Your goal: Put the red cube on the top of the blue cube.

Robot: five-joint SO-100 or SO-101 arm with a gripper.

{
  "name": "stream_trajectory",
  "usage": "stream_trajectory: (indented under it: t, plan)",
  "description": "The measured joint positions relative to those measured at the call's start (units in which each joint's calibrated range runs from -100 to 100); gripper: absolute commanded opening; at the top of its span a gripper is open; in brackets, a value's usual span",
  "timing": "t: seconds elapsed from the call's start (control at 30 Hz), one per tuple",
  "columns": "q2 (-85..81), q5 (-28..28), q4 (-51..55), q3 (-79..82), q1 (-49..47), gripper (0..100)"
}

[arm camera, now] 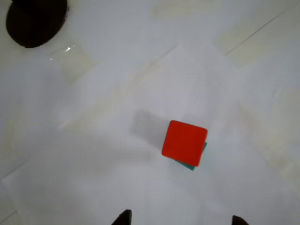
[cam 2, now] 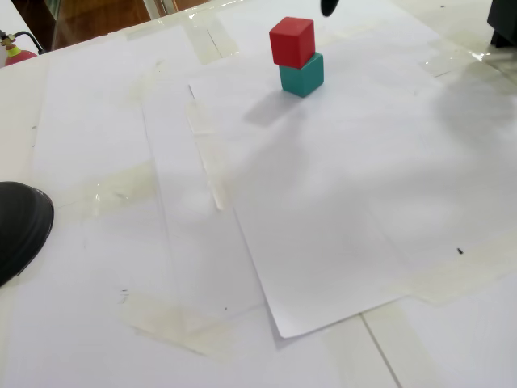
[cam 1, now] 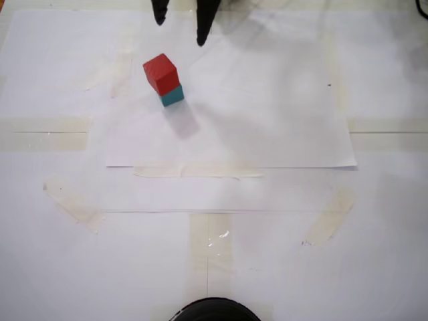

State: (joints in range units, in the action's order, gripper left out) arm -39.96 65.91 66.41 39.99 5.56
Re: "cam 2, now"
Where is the red cube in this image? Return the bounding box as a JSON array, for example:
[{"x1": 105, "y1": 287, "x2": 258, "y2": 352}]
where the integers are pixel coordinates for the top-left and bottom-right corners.
[{"x1": 268, "y1": 16, "x2": 315, "y2": 69}]

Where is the teal cube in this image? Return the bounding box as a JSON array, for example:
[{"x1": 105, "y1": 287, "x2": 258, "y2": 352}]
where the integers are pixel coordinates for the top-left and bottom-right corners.
[{"x1": 278, "y1": 52, "x2": 326, "y2": 99}]

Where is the yellowed clear tape strip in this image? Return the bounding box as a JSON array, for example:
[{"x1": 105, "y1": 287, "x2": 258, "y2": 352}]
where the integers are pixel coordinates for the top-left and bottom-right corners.
[
  {"x1": 322, "y1": 301, "x2": 405, "y2": 388},
  {"x1": 183, "y1": 15, "x2": 240, "y2": 65},
  {"x1": 120, "y1": 291, "x2": 233, "y2": 357},
  {"x1": 375, "y1": 238, "x2": 517, "y2": 306},
  {"x1": 54, "y1": 161, "x2": 158, "y2": 221},
  {"x1": 419, "y1": 38, "x2": 500, "y2": 78}
]

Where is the small white paper sheet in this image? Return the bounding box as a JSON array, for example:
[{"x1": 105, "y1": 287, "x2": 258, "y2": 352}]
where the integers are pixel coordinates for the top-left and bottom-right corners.
[{"x1": 187, "y1": 15, "x2": 517, "y2": 340}]

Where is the brown wooden panel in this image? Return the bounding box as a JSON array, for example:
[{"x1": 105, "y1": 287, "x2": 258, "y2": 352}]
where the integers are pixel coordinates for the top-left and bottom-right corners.
[{"x1": 11, "y1": 0, "x2": 162, "y2": 53}]

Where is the large white paper sheet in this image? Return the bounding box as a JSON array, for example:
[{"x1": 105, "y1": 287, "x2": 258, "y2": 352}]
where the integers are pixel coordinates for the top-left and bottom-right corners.
[{"x1": 141, "y1": 0, "x2": 517, "y2": 324}]

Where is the red fire extinguisher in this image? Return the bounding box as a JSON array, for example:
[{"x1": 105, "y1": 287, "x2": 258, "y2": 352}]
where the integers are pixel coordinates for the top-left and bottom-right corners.
[{"x1": 0, "y1": 29, "x2": 48, "y2": 68}]

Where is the black round base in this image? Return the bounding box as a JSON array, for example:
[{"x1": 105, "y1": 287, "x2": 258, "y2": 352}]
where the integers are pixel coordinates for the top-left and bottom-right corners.
[{"x1": 0, "y1": 181, "x2": 56, "y2": 289}]

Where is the white frame bar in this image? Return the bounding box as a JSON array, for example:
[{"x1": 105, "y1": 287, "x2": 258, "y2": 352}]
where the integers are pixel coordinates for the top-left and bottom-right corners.
[{"x1": 144, "y1": 0, "x2": 179, "y2": 20}]

